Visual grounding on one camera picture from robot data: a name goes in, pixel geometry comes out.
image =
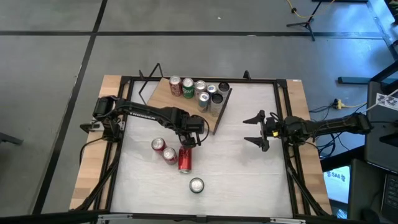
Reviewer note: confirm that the black diagonal frame strut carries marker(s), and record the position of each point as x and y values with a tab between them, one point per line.
306	189
93	186

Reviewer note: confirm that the black floor bar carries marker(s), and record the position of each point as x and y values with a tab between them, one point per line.
354	80

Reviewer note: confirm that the dark furniture leg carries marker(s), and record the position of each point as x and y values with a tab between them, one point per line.
9	138

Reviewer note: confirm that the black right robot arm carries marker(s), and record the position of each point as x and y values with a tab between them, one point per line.
335	126

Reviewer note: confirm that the silver Diet Coke can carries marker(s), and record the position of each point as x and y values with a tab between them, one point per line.
200	86

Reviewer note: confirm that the blue silver Red Bull can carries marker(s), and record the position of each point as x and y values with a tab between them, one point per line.
203	101
212	89

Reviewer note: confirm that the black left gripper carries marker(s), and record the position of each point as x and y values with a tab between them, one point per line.
191	126

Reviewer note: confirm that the monitor screen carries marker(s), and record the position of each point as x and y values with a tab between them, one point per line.
337	183

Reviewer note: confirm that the black table frame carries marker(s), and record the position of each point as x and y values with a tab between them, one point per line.
236	216

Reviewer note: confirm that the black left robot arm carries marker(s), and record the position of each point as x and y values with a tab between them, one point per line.
140	112

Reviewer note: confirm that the yellow tape tag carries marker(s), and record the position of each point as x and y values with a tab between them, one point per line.
275	133

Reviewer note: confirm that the black tripod stand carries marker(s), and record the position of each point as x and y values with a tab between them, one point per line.
308	23

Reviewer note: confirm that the white paper label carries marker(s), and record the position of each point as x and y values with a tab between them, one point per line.
387	101

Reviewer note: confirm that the wooden shelf with black frame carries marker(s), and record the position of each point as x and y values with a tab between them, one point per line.
164	98

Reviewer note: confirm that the silver metal bracket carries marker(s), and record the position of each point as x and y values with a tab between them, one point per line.
287	221
115	218

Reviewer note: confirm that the dark grey cabinet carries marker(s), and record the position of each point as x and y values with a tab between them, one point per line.
379	146

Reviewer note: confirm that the black keyboard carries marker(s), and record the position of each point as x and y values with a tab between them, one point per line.
391	196

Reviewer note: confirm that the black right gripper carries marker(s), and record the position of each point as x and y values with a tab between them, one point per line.
273	129

